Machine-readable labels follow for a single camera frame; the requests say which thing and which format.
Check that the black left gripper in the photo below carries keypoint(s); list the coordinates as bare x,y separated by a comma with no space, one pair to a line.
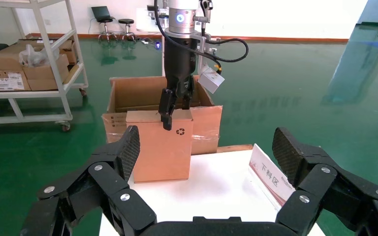
179,65

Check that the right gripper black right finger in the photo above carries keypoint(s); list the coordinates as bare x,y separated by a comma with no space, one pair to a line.
319,182

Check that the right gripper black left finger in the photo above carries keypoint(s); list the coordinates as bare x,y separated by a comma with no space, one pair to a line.
110,182

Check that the large open cardboard box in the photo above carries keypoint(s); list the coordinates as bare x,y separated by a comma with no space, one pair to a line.
205,127

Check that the tan flat cardboard piece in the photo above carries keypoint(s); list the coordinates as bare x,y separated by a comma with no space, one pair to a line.
72,73

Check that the small brown cardboard box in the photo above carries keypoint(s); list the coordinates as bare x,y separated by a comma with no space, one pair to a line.
68,52

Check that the taped brown cardboard box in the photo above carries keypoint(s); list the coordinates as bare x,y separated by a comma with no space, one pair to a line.
45,78

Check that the cardboard box with white label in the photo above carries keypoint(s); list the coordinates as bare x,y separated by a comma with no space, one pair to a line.
8,81

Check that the plain brown cardboard box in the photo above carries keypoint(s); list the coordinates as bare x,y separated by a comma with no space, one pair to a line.
3,58

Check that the acrylic sign with red print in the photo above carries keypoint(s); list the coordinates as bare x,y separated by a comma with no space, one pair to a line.
270,177

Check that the blue lit device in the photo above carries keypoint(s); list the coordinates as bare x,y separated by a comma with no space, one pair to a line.
158,45

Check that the white desk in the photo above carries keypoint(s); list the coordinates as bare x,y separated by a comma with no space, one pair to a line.
146,19

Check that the black round stool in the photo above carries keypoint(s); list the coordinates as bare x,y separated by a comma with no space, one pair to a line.
126,21
106,21

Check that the black laptop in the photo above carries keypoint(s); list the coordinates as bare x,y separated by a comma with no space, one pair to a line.
101,13

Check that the white wheeled shelf cart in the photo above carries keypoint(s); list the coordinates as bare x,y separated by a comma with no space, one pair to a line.
29,94

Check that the clear plastic bag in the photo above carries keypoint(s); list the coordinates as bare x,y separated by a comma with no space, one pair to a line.
34,58

